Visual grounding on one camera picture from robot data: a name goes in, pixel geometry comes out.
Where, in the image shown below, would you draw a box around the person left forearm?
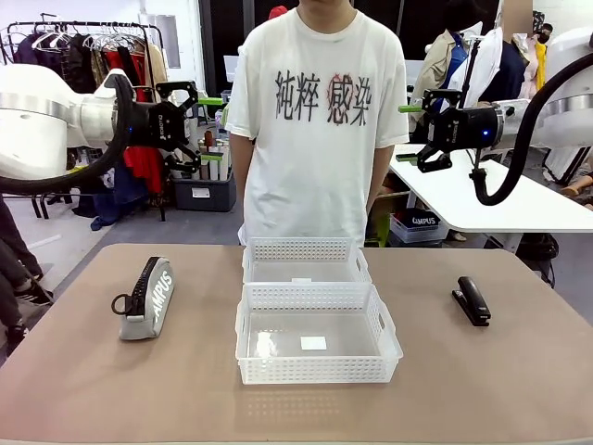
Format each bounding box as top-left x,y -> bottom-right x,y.
368,144 -> 396,212

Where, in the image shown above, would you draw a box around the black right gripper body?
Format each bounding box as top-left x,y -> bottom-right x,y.
429,106 -> 501,153

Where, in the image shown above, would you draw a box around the dark blue garment pile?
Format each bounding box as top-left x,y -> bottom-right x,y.
90,164 -> 149,232

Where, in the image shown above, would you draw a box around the black backpack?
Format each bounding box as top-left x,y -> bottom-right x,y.
514,233 -> 561,288

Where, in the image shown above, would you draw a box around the white standing panel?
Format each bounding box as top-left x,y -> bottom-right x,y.
138,12 -> 182,70

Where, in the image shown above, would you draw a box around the person right forearm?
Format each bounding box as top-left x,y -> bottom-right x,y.
229,133 -> 255,196

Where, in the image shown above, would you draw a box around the red hanging garment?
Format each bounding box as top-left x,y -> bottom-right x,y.
105,49 -> 164,195

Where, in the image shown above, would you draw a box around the white perforated plastic basket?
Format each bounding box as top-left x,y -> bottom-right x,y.
241,236 -> 374,285
234,281 -> 404,386

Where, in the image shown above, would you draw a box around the black CAMPUS printed bag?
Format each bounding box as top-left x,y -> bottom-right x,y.
405,209 -> 439,231

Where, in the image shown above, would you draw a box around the green and brown box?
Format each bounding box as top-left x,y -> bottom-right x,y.
365,192 -> 409,247

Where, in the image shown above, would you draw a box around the grey plastic storage bin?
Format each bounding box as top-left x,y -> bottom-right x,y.
171,173 -> 237,213

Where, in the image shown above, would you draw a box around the person in white printed t-shirt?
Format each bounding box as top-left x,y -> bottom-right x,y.
225,0 -> 411,247

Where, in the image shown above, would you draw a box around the grey CAMPUS pencil case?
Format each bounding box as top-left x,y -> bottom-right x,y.
110,256 -> 176,342

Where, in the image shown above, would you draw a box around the white slotted storage basket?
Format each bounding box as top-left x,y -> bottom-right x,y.
390,210 -> 449,246

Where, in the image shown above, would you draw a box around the black stapler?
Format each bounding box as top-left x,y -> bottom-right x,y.
451,275 -> 491,328

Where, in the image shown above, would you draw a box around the bystander legs in dark trousers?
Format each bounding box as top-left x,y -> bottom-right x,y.
0,194 -> 55,347

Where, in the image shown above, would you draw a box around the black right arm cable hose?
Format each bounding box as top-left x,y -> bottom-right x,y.
468,55 -> 593,208

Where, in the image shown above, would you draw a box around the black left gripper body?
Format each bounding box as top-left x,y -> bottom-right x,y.
128,99 -> 192,149

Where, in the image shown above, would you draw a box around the black metal clothes rack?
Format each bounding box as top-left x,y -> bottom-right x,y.
0,13 -> 168,223

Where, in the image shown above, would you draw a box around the bystander in navy clothes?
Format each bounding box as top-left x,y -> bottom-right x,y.
476,0 -> 534,103

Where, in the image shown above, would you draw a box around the white background table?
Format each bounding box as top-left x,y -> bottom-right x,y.
387,143 -> 593,254

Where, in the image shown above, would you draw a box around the bystander in yellow clothes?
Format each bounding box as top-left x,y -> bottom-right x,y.
532,22 -> 556,90

